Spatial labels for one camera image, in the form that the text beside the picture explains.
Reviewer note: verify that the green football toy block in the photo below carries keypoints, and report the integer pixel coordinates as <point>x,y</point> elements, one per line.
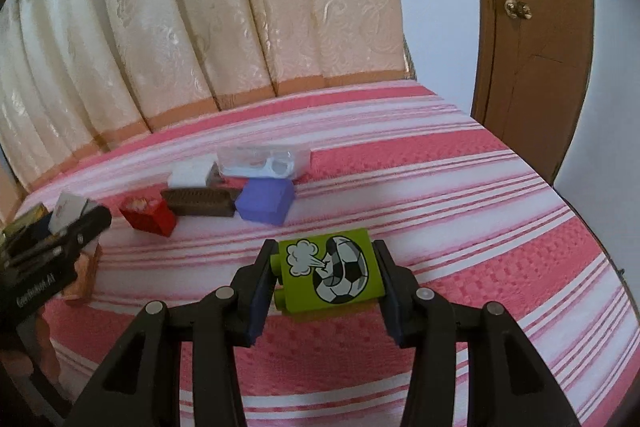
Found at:
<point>325,272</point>

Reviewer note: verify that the white box red logo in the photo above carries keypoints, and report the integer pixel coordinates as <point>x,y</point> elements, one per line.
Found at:
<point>68,208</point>

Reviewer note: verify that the gold metal tin tray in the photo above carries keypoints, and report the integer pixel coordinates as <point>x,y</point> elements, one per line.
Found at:
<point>20,224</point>

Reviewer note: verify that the red toy block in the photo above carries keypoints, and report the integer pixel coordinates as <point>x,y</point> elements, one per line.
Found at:
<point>150,215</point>

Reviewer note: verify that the clear plastic case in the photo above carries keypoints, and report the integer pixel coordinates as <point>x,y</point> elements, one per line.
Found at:
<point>263,161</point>

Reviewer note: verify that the copper pink box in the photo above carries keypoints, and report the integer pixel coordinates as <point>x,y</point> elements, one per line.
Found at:
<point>79,292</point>

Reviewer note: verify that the cream floral curtain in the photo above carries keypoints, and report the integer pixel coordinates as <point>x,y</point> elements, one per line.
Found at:
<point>82,77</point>

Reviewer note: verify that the brown long box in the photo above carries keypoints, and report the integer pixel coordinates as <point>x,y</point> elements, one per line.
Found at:
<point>201,201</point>

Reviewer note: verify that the brown wooden door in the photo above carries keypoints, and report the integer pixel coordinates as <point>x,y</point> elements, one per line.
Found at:
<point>532,77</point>

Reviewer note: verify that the brass door knob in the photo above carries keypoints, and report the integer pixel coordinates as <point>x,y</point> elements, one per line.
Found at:
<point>518,10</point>

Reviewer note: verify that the purple toy block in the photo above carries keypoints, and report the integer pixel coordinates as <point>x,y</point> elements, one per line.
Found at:
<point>265,200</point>

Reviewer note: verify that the pink striped tablecloth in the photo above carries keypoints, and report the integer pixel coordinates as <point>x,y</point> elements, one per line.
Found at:
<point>471,219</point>

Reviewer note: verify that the white small block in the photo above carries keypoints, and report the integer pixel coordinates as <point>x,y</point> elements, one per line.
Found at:
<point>194,173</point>

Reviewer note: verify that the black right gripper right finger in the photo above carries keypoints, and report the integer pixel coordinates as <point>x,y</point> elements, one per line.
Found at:
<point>509,383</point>

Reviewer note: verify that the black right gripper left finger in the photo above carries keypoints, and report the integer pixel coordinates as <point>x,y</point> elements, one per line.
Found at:
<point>138,382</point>

